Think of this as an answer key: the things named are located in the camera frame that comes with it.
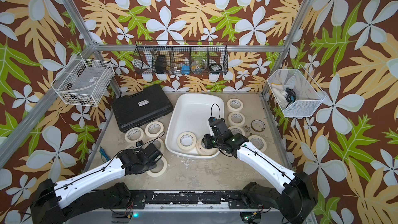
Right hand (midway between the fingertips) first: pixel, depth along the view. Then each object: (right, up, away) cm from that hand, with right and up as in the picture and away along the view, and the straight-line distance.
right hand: (203, 139), depth 81 cm
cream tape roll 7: (+23, +9, +23) cm, 34 cm away
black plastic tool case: (-37, +19, +24) cm, 48 cm away
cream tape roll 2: (-10, -4, +11) cm, 15 cm away
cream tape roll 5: (-23, -16, 0) cm, 28 cm away
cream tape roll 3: (-31, 0, +13) cm, 34 cm away
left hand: (-26, -13, 0) cm, 29 cm away
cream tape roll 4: (-44, -1, +15) cm, 46 cm away
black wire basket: (-14, +49, +17) cm, 54 cm away
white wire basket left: (-62, +30, -2) cm, 69 cm away
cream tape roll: (+1, -7, +3) cm, 8 cm away
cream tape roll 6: (+24, +18, +31) cm, 43 cm away
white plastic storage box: (-8, +13, +25) cm, 30 cm away
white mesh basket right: (+51, +24, +3) cm, 57 cm away
